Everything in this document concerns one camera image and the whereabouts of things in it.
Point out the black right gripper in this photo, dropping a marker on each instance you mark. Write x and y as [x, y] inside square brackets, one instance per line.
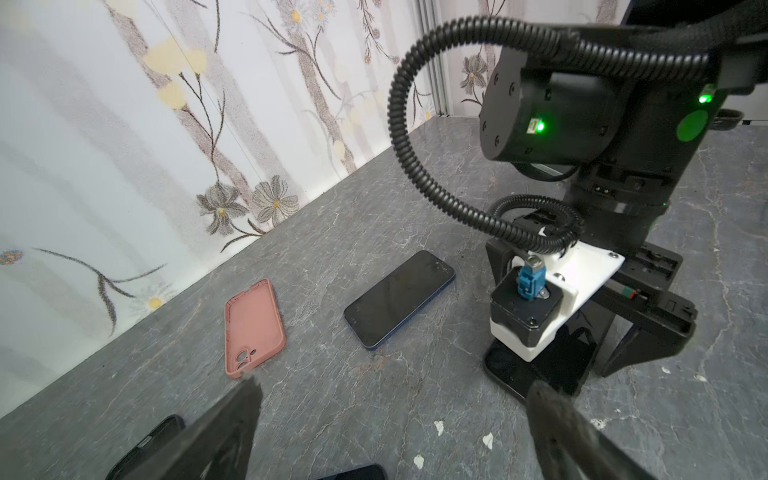
[660, 322]

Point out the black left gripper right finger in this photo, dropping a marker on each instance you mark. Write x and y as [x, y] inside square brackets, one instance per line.
[568, 446]

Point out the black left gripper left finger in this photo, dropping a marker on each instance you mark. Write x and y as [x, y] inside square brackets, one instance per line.
[216, 446]

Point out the black phone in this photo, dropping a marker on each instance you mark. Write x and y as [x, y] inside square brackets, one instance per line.
[400, 295]
[517, 376]
[367, 472]

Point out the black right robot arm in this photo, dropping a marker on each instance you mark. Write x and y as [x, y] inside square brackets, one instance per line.
[621, 110]

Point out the black phone case far left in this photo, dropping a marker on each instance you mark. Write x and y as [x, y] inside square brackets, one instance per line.
[153, 442]

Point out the pink phone case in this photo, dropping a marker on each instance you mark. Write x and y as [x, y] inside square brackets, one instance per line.
[254, 331]

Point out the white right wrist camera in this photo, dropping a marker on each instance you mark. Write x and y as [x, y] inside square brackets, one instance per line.
[536, 294]

